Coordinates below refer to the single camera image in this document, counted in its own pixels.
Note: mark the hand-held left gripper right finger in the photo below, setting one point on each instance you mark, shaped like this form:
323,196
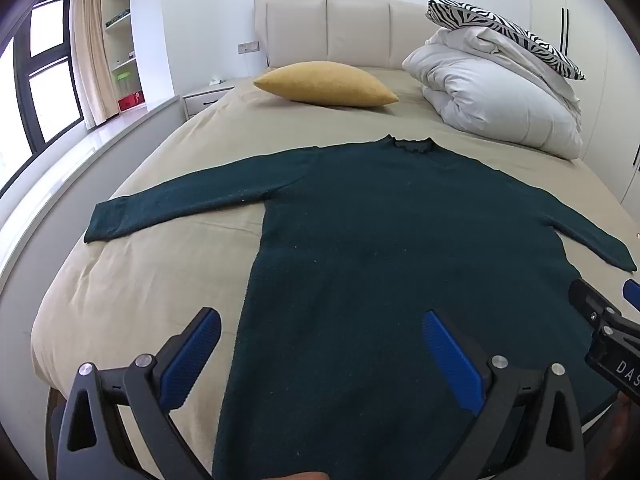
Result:
450,360

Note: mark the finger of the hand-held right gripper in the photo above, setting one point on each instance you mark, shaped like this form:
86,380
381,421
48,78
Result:
590,305
633,293

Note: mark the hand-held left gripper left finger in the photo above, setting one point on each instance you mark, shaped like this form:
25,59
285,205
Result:
192,355

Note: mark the dark green knit sweater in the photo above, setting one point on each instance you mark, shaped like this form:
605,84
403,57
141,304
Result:
380,230

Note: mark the bed with beige sheet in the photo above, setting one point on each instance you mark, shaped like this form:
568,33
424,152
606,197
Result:
150,280

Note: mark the white window ledge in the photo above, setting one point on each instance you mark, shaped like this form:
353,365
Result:
90,165

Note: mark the white folded duvet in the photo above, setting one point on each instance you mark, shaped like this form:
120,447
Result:
495,95

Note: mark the white wardrobe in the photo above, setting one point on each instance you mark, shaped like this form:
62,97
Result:
600,60

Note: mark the white nightstand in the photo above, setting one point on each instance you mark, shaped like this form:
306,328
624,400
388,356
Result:
205,100

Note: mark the red box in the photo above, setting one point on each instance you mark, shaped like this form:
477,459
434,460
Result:
130,101

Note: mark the green container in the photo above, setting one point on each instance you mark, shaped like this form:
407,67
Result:
124,76

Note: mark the zebra print pillow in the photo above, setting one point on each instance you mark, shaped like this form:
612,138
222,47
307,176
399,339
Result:
505,22

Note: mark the yellow pillow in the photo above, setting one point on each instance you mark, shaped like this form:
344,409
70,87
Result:
325,85

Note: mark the beige curtain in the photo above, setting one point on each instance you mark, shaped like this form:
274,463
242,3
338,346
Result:
92,55

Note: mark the black framed window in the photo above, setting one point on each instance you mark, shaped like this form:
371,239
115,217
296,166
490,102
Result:
22,85

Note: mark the cream padded headboard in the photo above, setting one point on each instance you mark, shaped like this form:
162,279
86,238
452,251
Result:
357,30

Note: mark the wall socket panel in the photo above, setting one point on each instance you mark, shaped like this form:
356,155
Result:
248,47

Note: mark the white wall shelf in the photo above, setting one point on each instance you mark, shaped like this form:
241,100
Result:
125,35

